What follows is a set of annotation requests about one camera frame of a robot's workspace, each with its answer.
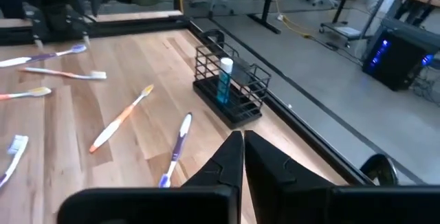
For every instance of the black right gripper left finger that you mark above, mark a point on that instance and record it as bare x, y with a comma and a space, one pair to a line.
206, 203

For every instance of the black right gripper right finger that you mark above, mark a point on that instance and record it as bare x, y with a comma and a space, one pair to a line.
282, 189

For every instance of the purple and white toothbrush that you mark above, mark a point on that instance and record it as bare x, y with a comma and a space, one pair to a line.
41, 57
15, 155
178, 145

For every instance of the black clamp silver tip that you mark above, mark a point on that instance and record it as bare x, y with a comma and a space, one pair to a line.
80, 28
36, 28

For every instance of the grey caddy insert cup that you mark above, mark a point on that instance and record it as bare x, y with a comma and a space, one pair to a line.
242, 73

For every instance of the black desk leg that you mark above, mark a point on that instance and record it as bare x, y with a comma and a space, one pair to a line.
264, 14

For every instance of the black computer blue lights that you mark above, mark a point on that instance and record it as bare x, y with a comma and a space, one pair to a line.
395, 59

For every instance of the black curved frame clamp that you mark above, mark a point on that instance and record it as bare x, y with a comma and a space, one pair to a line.
212, 31
378, 157

